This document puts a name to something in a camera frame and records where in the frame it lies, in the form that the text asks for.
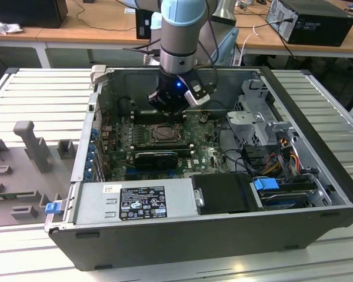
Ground silver CPU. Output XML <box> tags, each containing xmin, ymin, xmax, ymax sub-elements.
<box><xmin>156</xmin><ymin>125</ymin><xmax>178</xmax><ymax>139</ymax></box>

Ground metal socket cover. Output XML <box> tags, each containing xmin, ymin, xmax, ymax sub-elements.
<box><xmin>150</xmin><ymin>123</ymin><xmax>184</xmax><ymax>144</ymax></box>

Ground black RAM slot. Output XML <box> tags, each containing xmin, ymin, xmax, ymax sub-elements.
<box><xmin>131</xmin><ymin>140</ymin><xmax>195</xmax><ymax>156</ymax></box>
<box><xmin>134</xmin><ymin>109</ymin><xmax>187</xmax><ymax>124</ymax></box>

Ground black graphics card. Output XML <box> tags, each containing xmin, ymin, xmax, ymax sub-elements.
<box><xmin>134</xmin><ymin>151</ymin><xmax>179</xmax><ymax>170</ymax></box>

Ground green motherboard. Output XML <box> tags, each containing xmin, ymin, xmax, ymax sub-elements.
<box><xmin>101</xmin><ymin>113</ymin><xmax>242</xmax><ymax>182</ymax></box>

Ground grey case latch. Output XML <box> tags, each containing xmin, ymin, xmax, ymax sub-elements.
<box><xmin>89</xmin><ymin>65</ymin><xmax>107</xmax><ymax>86</ymax></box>

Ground small black box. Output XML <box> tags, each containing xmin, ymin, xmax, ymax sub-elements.
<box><xmin>135</xmin><ymin>8</ymin><xmax>162</xmax><ymax>41</ymax></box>

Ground silver drive cage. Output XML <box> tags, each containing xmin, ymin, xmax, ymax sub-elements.
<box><xmin>226</xmin><ymin>78</ymin><xmax>298</xmax><ymax>147</ymax></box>

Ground pale blue teach pendant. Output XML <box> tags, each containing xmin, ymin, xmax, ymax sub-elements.
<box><xmin>211</xmin><ymin>28</ymin><xmax>239</xmax><ymax>67</ymax></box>

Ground black plastic shroud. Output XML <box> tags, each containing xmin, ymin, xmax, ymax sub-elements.
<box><xmin>191</xmin><ymin>172</ymin><xmax>255</xmax><ymax>215</ymax></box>

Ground wooden desk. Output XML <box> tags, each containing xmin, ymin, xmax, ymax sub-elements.
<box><xmin>0</xmin><ymin>0</ymin><xmax>154</xmax><ymax>70</ymax></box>
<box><xmin>234</xmin><ymin>0</ymin><xmax>353</xmax><ymax>59</ymax></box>

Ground hard disk in blue carrier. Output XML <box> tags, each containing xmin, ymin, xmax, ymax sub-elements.
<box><xmin>252</xmin><ymin>177</ymin><xmax>310</xmax><ymax>211</ymax></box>

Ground silver power supply unit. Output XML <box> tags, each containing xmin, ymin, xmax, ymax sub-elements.
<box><xmin>73</xmin><ymin>178</ymin><xmax>199</xmax><ymax>226</ymax></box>

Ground black open PC case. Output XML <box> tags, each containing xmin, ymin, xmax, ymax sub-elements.
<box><xmin>44</xmin><ymin>65</ymin><xmax>353</xmax><ymax>273</ymax></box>

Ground blue power supply latch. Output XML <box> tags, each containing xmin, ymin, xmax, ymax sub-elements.
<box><xmin>44</xmin><ymin>202</ymin><xmax>61</xmax><ymax>214</ymax></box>

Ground black computer tower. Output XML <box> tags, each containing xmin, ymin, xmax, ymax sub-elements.
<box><xmin>0</xmin><ymin>0</ymin><xmax>68</xmax><ymax>29</ymax></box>

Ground grey parts rack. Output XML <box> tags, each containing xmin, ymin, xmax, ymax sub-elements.
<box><xmin>0</xmin><ymin>120</ymin><xmax>80</xmax><ymax>229</ymax></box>

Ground black desktop computer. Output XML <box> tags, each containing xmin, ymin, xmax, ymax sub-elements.
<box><xmin>266</xmin><ymin>0</ymin><xmax>353</xmax><ymax>47</ymax></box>

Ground crumpled white paper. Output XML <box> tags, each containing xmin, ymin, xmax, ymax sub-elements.
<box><xmin>0</xmin><ymin>16</ymin><xmax>24</xmax><ymax>36</ymax></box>

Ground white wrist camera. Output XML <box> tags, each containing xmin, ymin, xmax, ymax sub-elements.
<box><xmin>184</xmin><ymin>79</ymin><xmax>212</xmax><ymax>107</ymax></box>

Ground white cable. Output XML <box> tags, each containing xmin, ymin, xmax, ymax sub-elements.
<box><xmin>232</xmin><ymin>25</ymin><xmax>261</xmax><ymax>65</ymax></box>

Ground yellow and red wires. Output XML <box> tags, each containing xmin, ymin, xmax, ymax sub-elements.
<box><xmin>263</xmin><ymin>137</ymin><xmax>301</xmax><ymax>177</ymax></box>

